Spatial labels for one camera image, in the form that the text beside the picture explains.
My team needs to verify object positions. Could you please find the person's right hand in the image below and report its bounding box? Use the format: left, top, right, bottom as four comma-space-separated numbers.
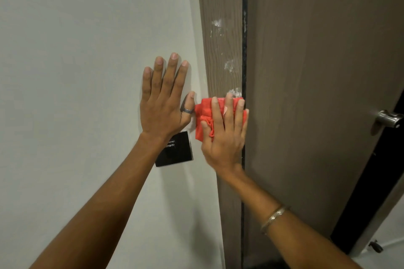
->
200, 93, 249, 175

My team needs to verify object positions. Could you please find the person's left hand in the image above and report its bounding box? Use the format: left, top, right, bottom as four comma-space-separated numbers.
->
140, 53, 196, 142

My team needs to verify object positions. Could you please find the red cleaning cloth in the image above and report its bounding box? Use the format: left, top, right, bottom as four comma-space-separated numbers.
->
194, 97, 248, 142

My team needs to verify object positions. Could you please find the person's right forearm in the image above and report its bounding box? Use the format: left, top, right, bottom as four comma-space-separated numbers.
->
217, 166, 363, 269

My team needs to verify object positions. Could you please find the person's left forearm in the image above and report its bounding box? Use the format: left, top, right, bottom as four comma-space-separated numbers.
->
29, 132, 170, 269

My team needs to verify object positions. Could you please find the brown wooden door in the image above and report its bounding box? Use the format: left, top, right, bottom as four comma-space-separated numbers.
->
244, 0, 404, 269

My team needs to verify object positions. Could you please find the silver bangle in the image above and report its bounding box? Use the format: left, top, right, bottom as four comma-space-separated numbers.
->
260, 205, 290, 235

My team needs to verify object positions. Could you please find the black wall switch plate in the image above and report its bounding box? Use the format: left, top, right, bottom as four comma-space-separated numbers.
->
155, 131, 194, 168

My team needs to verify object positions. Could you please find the brown wooden door frame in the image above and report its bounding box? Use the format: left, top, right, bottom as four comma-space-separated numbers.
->
196, 0, 244, 269

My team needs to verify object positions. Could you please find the silver door handle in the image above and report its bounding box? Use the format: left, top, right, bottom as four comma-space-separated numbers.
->
370, 109, 404, 136

